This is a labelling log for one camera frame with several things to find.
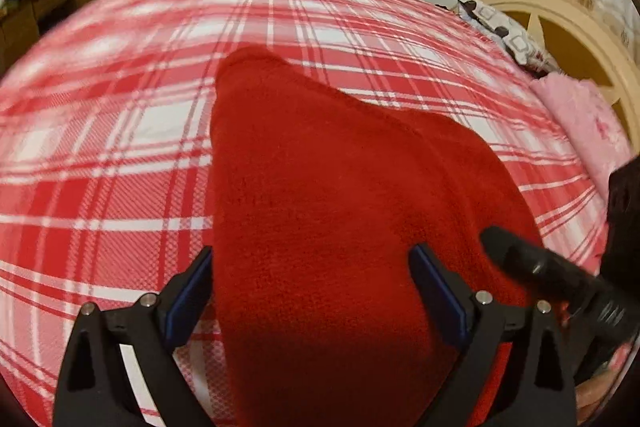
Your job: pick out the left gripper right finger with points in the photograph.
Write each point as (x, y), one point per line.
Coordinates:
(535, 388)

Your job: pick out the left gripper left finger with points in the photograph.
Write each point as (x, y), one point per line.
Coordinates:
(94, 388)

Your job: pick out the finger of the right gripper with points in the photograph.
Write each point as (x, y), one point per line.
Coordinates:
(537, 267)

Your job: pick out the red knit sweater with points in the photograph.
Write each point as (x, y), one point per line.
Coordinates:
(317, 199)

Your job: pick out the pink floral folded quilt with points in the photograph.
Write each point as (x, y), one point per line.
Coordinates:
(589, 122)

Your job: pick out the grey patterned pillow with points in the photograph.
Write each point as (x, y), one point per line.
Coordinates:
(510, 35)

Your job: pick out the cream wooden headboard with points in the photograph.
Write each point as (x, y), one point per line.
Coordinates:
(585, 49)

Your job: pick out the red plaid bed sheet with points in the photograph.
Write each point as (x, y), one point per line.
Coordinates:
(104, 143)

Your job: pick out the dark wooden desk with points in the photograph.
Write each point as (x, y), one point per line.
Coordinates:
(24, 22)

